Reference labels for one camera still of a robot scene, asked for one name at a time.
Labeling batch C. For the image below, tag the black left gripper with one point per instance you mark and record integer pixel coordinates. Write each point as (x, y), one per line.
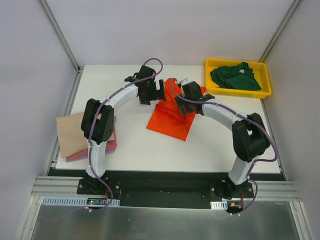
(155, 90)

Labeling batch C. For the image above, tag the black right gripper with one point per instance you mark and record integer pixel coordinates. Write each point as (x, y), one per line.
(185, 104)

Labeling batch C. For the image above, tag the orange t shirt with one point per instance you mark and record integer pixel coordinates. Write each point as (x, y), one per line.
(167, 119)

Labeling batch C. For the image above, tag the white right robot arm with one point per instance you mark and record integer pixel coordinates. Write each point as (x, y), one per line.
(249, 136)

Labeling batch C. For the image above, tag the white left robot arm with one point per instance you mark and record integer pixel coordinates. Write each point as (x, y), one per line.
(98, 118)

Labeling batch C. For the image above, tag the green t shirt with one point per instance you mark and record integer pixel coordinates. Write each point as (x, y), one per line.
(237, 77)

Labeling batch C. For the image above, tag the pink folded t shirt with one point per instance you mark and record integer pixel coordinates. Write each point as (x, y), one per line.
(75, 156)

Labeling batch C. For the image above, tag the yellow plastic bin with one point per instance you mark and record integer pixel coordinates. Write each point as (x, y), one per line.
(260, 72)

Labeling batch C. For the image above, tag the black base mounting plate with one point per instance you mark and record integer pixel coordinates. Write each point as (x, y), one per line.
(156, 189)

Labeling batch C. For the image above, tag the beige folded t shirt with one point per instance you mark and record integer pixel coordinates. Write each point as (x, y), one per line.
(70, 135)

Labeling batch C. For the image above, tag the left aluminium frame post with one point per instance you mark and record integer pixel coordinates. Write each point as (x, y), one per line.
(59, 34)

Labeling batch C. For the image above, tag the aluminium frame post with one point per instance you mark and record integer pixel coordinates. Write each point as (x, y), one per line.
(59, 34)
(280, 28)

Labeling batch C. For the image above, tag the right aluminium frame post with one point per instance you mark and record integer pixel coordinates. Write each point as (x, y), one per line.
(280, 28)

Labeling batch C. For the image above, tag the aluminium front rail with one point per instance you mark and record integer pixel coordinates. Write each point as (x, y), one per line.
(55, 186)

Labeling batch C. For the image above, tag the white slotted cable duct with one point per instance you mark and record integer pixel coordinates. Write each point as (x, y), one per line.
(79, 201)

